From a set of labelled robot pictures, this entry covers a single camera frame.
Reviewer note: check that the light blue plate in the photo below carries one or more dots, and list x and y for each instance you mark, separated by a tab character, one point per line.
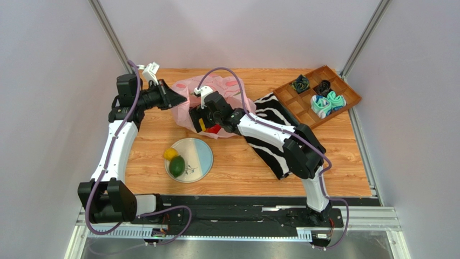
198	158

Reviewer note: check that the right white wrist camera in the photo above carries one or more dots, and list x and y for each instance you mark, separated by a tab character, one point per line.
202	92

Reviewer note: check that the dark patterned rolled sock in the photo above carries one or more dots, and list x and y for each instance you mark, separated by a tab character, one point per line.
300	84

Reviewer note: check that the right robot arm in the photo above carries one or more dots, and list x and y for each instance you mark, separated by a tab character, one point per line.
316	197

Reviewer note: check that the wooden divided tray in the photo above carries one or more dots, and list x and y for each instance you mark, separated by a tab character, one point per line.
299	104

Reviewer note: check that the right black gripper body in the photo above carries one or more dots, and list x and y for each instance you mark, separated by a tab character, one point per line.
200	119

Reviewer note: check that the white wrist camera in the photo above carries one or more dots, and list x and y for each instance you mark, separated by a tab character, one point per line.
149	72
202	92

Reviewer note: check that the green lime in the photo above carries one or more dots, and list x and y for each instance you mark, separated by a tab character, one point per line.
177	166

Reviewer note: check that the pink peach plastic bag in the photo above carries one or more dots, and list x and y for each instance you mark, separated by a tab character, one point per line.
226	86

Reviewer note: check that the mint white rolled sock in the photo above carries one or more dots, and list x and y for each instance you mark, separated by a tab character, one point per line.
321	106

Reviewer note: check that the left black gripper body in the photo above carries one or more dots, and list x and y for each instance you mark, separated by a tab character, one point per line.
155	97

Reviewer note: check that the red apple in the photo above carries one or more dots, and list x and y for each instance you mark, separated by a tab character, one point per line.
214	130

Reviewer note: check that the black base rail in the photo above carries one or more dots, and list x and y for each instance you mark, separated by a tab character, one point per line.
241	216

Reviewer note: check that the yellow lemon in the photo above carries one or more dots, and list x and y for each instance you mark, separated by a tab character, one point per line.
170	154

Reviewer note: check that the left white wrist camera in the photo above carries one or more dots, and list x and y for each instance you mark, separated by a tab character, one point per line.
149	72

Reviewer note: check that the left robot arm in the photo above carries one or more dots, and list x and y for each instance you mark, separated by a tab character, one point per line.
106	198

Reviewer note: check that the black rolled sock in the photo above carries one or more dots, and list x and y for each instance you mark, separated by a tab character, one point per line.
323	88

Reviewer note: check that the zebra striped cloth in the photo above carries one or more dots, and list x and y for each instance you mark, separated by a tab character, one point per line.
285	145

